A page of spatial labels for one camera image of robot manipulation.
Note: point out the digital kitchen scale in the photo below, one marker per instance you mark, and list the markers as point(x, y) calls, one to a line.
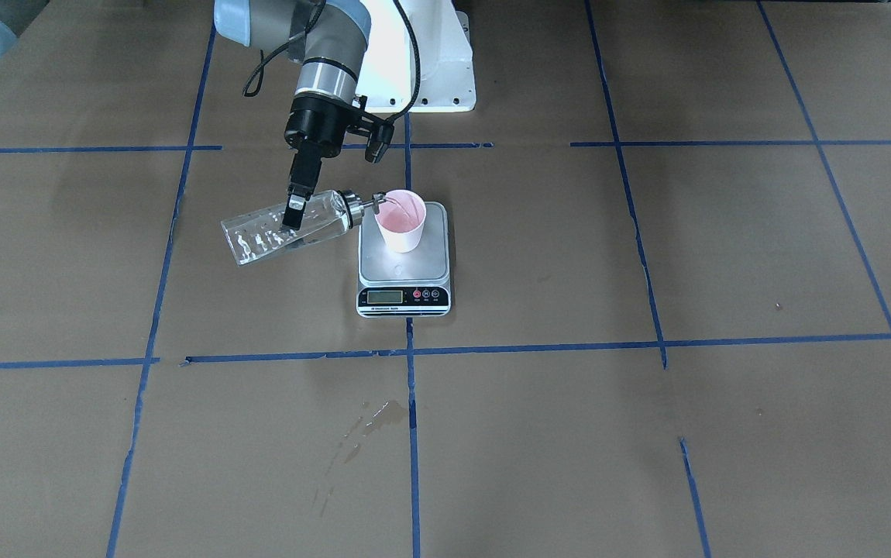
point(405, 284)

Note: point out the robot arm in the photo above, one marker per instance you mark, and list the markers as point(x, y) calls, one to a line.
point(328, 39)

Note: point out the clear glass sauce bottle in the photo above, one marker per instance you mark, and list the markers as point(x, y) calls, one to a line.
point(262, 234)

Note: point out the pink paper cup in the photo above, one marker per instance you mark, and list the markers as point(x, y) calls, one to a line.
point(401, 220)

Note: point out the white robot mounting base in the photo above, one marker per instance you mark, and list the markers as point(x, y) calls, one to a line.
point(420, 52)

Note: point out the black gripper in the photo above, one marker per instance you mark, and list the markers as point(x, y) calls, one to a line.
point(312, 124)

